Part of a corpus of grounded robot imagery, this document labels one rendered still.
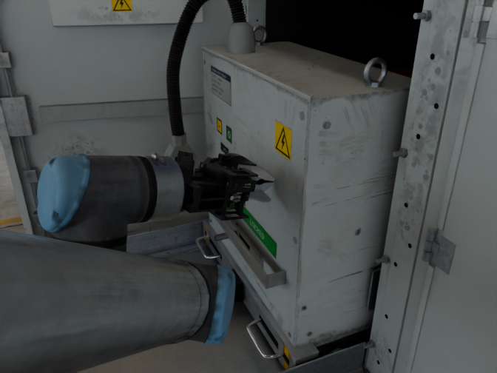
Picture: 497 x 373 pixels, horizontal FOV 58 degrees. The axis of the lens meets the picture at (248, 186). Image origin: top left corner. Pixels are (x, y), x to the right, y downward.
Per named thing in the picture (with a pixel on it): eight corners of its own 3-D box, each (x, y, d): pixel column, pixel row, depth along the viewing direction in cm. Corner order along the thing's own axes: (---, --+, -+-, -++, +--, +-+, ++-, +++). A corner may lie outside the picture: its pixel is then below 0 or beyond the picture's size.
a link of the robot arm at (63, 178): (31, 228, 57) (32, 149, 55) (124, 220, 65) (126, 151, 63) (55, 247, 50) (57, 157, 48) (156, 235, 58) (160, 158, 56)
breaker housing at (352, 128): (294, 355, 83) (311, 97, 61) (208, 226, 124) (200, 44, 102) (494, 286, 101) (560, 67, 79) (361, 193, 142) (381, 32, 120)
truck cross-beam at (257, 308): (293, 383, 83) (295, 360, 80) (203, 237, 127) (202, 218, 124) (317, 374, 84) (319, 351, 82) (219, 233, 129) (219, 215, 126)
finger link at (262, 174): (291, 190, 75) (249, 192, 69) (268, 178, 79) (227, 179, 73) (295, 172, 74) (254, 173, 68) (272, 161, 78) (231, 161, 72)
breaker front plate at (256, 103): (288, 354, 83) (302, 101, 62) (205, 228, 123) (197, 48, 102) (294, 352, 83) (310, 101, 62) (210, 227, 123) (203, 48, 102)
